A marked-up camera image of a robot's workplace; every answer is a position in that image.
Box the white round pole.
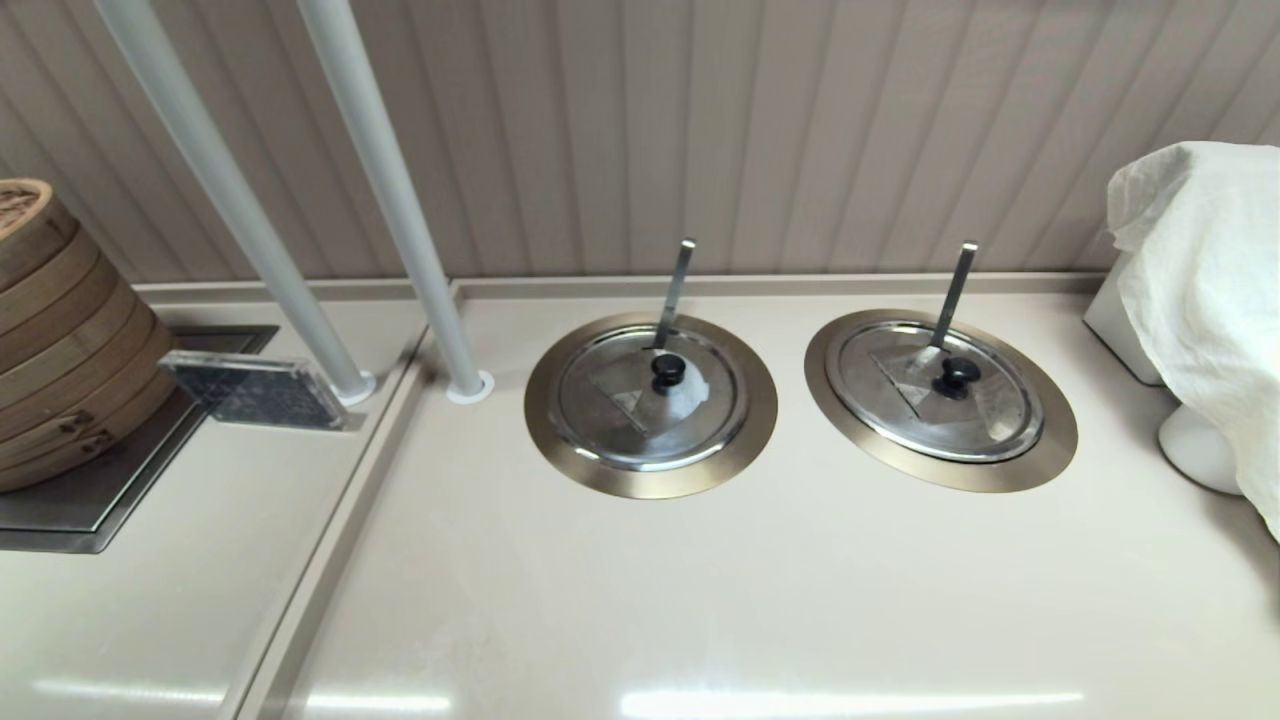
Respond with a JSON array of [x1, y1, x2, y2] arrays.
[[95, 0, 377, 407], [297, 0, 495, 405]]

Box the stacked bamboo steamer baskets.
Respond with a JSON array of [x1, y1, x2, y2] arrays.
[[0, 178, 181, 493]]

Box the white round base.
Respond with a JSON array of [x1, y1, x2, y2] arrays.
[[1158, 403, 1246, 496]]

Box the clear acrylic sign block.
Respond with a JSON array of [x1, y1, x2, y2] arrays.
[[158, 350, 367, 433]]

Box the steel hinged lid black knob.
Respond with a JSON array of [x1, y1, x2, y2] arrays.
[[830, 320, 1046, 464], [552, 325, 749, 471]]

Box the steel recessed steamer tray frame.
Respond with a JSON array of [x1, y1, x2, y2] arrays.
[[0, 325, 279, 554]]

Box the white box appliance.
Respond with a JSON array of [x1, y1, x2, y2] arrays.
[[1083, 255, 1166, 386]]

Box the ladle handle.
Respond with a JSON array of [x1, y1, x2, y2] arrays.
[[930, 242, 979, 349], [652, 240, 697, 351]]

